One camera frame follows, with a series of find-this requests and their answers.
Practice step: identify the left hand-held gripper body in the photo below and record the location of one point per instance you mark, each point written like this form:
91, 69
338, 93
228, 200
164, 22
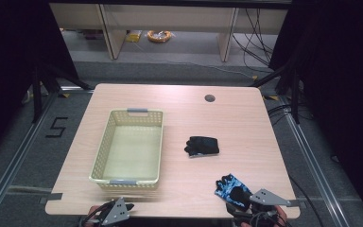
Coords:
116, 213

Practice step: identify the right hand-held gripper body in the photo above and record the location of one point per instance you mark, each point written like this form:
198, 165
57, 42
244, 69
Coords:
269, 198

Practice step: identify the blue patterned fingerless glove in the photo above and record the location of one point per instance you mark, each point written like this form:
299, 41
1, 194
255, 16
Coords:
225, 186

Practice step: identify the yellow perforated plastic basket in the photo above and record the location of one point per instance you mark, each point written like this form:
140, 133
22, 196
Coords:
129, 151

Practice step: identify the black glove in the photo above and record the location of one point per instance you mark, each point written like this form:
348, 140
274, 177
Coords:
203, 145

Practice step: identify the person's left hand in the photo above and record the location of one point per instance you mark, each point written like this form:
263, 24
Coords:
93, 213

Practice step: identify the person's right hand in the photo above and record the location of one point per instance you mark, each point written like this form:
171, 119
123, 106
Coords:
282, 216

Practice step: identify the black tape strip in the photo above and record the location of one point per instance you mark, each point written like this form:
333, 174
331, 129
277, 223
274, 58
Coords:
52, 197

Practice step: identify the black metal stand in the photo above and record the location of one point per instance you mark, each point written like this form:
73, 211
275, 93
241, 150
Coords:
37, 94
291, 91

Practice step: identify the black curtain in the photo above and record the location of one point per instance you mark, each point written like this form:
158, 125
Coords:
343, 94
12, 63

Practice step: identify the yellow packet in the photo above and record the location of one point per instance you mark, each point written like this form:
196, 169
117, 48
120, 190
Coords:
134, 36

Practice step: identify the aluminium floor rail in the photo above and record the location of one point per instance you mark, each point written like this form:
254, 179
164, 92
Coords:
15, 151
312, 164

